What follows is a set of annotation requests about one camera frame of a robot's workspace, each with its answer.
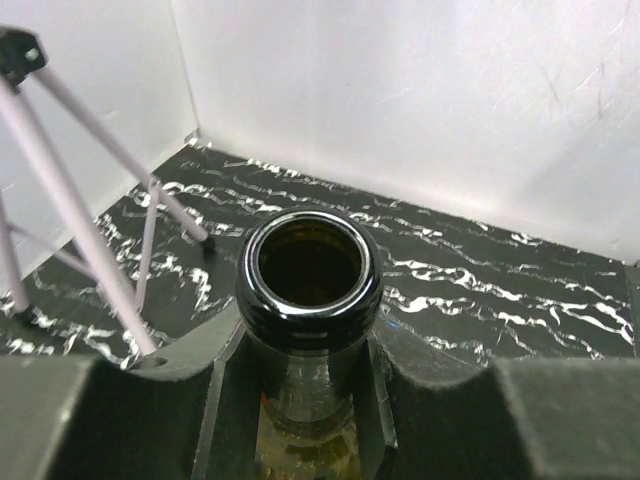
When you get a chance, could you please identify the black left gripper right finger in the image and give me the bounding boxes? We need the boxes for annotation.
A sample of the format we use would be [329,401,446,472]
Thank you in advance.
[353,336,639,479]

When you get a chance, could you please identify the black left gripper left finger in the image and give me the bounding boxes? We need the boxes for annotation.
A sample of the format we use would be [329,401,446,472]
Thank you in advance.
[1,304,260,479]

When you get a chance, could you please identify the dark red wine bottle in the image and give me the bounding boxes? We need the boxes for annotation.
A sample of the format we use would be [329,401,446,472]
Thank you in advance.
[235,207,382,479]

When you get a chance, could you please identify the lilac music stand tripod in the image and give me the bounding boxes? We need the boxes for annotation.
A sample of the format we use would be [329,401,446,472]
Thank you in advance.
[1,25,215,356]

